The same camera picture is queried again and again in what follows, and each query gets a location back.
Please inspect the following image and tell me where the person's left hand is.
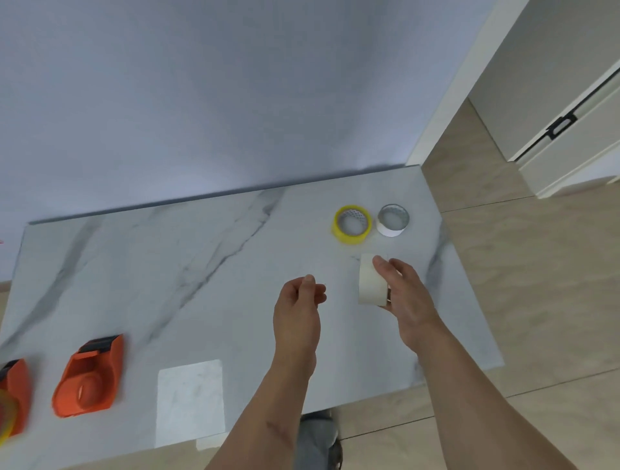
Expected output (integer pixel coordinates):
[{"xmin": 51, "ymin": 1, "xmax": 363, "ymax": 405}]
[{"xmin": 273, "ymin": 274, "xmax": 327, "ymax": 375}]

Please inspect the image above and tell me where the white door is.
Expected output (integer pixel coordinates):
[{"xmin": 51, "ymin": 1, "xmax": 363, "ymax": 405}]
[{"xmin": 467, "ymin": 0, "xmax": 620, "ymax": 199}]

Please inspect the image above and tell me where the black door handle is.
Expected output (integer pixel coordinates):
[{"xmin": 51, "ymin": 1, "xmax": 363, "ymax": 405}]
[{"xmin": 546, "ymin": 112, "xmax": 578, "ymax": 141}]

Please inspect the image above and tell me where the small white tape roll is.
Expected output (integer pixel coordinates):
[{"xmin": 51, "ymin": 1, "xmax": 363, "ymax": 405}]
[{"xmin": 376, "ymin": 203, "xmax": 410, "ymax": 238}]

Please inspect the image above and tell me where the person's right hand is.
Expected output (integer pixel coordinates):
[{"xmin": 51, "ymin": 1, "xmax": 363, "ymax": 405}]
[{"xmin": 372, "ymin": 256, "xmax": 442, "ymax": 353}]

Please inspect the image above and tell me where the orange tape dispenser with roll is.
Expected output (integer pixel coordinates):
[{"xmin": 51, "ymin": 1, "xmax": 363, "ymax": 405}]
[{"xmin": 0, "ymin": 359, "xmax": 33, "ymax": 444}]

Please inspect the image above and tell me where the person's left forearm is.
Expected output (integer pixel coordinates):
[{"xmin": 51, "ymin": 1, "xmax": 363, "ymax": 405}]
[{"xmin": 205, "ymin": 359, "xmax": 318, "ymax": 470}]

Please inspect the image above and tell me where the person's right forearm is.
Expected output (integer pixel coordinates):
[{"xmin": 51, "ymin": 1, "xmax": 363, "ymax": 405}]
[{"xmin": 410, "ymin": 322, "xmax": 579, "ymax": 470}]

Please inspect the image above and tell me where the person's grey trouser leg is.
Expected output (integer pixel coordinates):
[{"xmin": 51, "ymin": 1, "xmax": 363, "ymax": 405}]
[{"xmin": 296, "ymin": 410, "xmax": 344, "ymax": 470}]

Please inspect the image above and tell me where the yellow tape roll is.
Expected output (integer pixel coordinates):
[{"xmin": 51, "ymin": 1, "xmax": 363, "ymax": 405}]
[{"xmin": 332, "ymin": 205, "xmax": 374, "ymax": 245}]

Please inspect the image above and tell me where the white door frame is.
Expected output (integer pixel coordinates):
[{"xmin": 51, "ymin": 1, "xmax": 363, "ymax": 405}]
[{"xmin": 406, "ymin": 0, "xmax": 531, "ymax": 167}]

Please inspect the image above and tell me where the white paper sheet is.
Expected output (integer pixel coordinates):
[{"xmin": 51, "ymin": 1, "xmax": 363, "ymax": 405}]
[{"xmin": 155, "ymin": 359, "xmax": 226, "ymax": 448}]

